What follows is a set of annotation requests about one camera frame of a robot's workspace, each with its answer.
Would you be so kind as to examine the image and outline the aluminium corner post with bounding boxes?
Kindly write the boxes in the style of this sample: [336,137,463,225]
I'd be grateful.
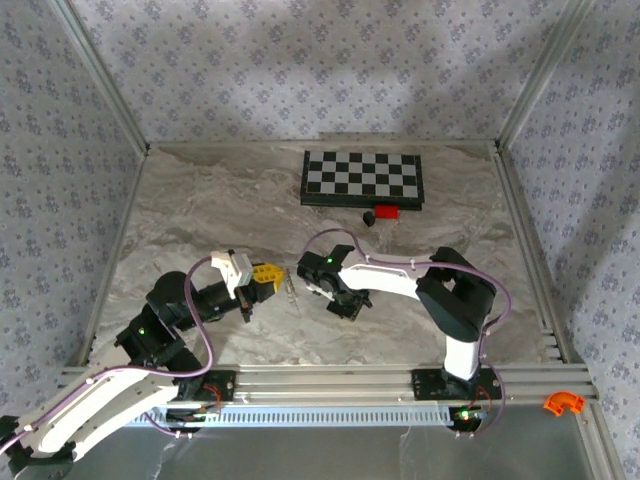
[496,0,597,151]
[49,0,151,154]

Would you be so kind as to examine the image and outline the aluminium frame rail with bases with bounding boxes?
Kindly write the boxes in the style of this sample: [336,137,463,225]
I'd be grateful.
[59,363,599,407]

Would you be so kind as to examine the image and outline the short aluminium table edge rail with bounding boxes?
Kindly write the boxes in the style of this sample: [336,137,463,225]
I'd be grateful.
[147,132,501,150]

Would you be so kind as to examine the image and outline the grey metal sheet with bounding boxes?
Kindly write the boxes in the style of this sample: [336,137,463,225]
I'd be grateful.
[69,404,609,480]

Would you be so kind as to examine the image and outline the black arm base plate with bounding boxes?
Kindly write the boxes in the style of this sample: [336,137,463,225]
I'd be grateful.
[197,368,237,404]
[410,367,504,402]

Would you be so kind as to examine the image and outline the black and grey chessboard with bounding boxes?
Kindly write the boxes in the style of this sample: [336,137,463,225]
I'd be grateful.
[299,149,426,212]

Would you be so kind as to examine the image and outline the black controller board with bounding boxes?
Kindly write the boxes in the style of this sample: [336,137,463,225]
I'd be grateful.
[446,404,487,434]
[164,405,222,434]

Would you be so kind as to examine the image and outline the grey slotted cable duct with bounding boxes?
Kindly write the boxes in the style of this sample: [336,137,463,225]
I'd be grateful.
[127,403,461,429]

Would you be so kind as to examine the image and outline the long aluminium table edge rail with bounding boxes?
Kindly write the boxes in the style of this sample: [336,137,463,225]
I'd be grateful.
[69,147,151,369]
[492,142,574,366]

